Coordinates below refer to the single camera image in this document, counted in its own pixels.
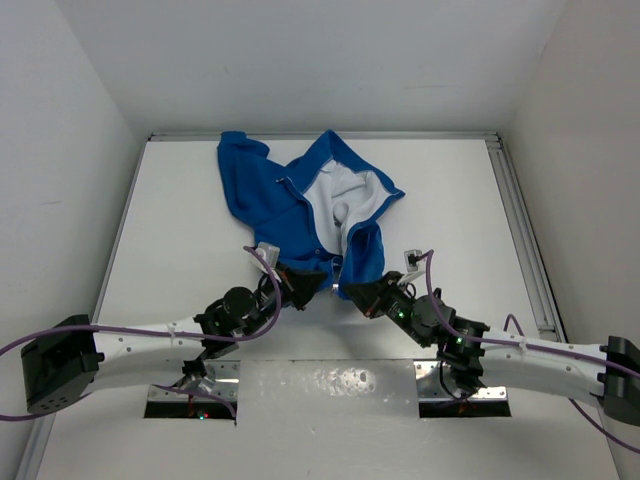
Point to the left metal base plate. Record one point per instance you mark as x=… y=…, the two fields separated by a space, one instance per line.
x=213 y=396

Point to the blue zip-up jacket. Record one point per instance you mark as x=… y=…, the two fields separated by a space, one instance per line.
x=321 y=209

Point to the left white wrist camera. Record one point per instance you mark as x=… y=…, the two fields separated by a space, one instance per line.
x=265 y=255

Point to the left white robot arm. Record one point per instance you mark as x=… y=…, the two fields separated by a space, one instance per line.
x=75 y=358

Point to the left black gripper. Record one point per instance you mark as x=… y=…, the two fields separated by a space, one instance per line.
x=298 y=285

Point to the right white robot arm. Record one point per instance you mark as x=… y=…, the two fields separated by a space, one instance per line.
x=479 y=356

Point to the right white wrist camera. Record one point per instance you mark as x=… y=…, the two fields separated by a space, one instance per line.
x=414 y=266

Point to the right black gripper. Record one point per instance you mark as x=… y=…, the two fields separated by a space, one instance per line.
x=371 y=297

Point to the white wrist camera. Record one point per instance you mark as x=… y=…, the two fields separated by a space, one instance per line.
x=265 y=255
x=414 y=266

